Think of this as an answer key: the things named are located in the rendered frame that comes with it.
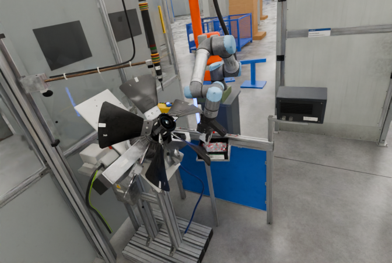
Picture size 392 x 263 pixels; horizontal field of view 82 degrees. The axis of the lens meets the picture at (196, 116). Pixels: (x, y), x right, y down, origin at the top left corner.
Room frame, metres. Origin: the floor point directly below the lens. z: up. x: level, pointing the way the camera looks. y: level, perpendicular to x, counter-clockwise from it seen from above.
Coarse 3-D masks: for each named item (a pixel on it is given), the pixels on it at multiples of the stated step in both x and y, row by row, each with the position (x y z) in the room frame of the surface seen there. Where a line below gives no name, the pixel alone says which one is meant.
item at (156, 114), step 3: (153, 108) 1.20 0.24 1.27; (156, 108) 1.20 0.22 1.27; (147, 111) 1.20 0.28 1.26; (150, 111) 1.19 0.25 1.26; (153, 111) 1.19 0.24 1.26; (156, 111) 1.19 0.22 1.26; (159, 111) 1.18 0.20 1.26; (147, 114) 1.19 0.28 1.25; (150, 114) 1.18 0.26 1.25; (153, 114) 1.18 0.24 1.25; (156, 114) 1.18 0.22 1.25; (147, 117) 1.18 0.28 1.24; (150, 117) 1.17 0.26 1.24; (153, 117) 1.17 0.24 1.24
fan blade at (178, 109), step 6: (174, 102) 1.44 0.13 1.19; (180, 102) 1.43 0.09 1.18; (186, 102) 1.44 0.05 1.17; (174, 108) 1.34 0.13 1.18; (180, 108) 1.34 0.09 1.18; (186, 108) 1.34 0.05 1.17; (192, 108) 1.36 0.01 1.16; (198, 108) 1.38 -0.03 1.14; (174, 114) 1.25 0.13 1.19; (180, 114) 1.25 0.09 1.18; (186, 114) 1.26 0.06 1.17
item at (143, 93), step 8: (128, 80) 1.34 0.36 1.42; (144, 80) 1.34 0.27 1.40; (152, 80) 1.34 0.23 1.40; (120, 88) 1.30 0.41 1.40; (128, 88) 1.30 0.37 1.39; (136, 88) 1.30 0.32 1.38; (144, 88) 1.29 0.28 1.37; (152, 88) 1.30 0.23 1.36; (128, 96) 1.27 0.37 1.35; (136, 96) 1.26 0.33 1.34; (144, 96) 1.26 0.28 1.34; (152, 96) 1.25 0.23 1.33; (136, 104) 1.23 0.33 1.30; (144, 104) 1.22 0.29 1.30; (152, 104) 1.22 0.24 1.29; (144, 112) 1.20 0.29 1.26
